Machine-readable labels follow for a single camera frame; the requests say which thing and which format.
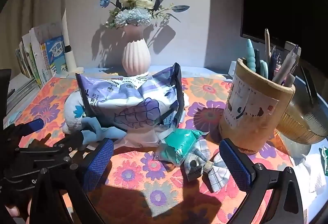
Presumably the stack of flat books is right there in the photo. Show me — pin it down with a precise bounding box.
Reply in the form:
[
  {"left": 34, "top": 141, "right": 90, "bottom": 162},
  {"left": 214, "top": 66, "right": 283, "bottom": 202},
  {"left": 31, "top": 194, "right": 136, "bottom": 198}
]
[{"left": 6, "top": 78, "right": 39, "bottom": 112}]

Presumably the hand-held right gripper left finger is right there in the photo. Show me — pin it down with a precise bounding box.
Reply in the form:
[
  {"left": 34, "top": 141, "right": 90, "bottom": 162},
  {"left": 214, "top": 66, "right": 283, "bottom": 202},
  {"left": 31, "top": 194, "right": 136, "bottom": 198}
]
[{"left": 31, "top": 138, "right": 114, "bottom": 224}]

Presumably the white desk lamp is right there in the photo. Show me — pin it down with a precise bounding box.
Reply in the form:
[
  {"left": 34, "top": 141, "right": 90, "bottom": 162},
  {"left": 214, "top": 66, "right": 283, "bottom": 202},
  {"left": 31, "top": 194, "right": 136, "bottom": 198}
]
[{"left": 36, "top": 0, "right": 84, "bottom": 74}]

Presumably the crumpled white tissue paper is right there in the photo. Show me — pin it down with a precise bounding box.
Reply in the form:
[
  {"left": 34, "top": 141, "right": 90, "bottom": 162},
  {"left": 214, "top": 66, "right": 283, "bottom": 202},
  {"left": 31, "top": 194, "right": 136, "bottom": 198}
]
[{"left": 292, "top": 155, "right": 328, "bottom": 196}]

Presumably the purple white printed pack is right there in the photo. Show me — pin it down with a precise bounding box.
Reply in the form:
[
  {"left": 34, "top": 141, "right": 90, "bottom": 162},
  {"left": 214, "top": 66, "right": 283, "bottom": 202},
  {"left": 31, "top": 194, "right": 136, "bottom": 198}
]
[{"left": 75, "top": 63, "right": 185, "bottom": 135}]

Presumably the gold ribbed container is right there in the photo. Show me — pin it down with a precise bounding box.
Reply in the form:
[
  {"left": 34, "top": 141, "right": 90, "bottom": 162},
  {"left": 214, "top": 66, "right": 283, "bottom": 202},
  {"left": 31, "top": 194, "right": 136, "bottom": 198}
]
[{"left": 275, "top": 96, "right": 328, "bottom": 144}]

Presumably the green plastic packet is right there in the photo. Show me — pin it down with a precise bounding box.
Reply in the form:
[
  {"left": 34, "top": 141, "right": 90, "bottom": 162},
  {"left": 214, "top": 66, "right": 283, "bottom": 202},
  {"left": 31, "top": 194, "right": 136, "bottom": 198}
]
[{"left": 154, "top": 129, "right": 203, "bottom": 166}]

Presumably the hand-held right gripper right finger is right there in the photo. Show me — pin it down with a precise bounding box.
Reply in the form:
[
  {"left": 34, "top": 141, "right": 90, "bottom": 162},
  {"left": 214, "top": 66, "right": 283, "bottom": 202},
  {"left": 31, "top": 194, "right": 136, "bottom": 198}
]
[{"left": 219, "top": 138, "right": 304, "bottom": 224}]

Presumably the row of standing books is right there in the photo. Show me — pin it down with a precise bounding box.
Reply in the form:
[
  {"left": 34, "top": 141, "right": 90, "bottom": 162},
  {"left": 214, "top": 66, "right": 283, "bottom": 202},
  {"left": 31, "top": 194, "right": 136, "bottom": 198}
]
[{"left": 15, "top": 22, "right": 67, "bottom": 89}]

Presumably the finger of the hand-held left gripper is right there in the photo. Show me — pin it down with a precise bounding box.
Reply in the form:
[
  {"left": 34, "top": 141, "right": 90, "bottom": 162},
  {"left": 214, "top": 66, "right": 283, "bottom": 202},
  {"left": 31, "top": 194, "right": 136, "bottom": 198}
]
[
  {"left": 4, "top": 118, "right": 44, "bottom": 139},
  {"left": 51, "top": 130, "right": 85, "bottom": 156}
]

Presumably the person's left hand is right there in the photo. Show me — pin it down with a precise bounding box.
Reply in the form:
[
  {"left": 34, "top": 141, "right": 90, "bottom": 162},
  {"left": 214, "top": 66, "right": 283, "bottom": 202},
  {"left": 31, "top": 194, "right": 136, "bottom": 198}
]
[{"left": 5, "top": 206, "right": 21, "bottom": 217}]

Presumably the bunch of pens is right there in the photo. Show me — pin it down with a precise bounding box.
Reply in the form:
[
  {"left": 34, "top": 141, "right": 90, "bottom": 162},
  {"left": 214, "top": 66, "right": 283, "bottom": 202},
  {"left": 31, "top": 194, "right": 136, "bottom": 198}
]
[{"left": 246, "top": 28, "right": 300, "bottom": 87}]

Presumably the grey plaid hair bow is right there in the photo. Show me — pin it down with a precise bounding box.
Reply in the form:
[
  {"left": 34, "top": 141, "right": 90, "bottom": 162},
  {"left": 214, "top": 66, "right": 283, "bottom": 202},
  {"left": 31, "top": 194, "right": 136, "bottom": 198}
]
[{"left": 183, "top": 138, "right": 232, "bottom": 192}]

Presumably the floral orange table cloth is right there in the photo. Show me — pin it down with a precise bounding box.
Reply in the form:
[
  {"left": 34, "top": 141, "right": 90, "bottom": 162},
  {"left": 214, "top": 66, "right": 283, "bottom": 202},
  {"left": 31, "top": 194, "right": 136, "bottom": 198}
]
[{"left": 4, "top": 70, "right": 303, "bottom": 224}]

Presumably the blue white tissue pack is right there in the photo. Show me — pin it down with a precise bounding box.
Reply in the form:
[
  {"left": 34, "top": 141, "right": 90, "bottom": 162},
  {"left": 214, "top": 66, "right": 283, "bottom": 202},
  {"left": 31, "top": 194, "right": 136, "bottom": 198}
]
[{"left": 228, "top": 61, "right": 238, "bottom": 77}]

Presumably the white plush toy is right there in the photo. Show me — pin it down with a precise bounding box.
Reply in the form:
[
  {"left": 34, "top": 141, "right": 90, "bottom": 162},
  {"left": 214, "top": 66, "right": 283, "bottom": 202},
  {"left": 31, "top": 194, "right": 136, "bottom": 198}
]
[{"left": 63, "top": 91, "right": 129, "bottom": 150}]

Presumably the bamboo pen holder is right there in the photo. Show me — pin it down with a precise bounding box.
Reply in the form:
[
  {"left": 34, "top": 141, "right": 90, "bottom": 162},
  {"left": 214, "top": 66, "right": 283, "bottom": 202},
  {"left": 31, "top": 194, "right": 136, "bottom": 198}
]
[{"left": 219, "top": 57, "right": 296, "bottom": 155}]

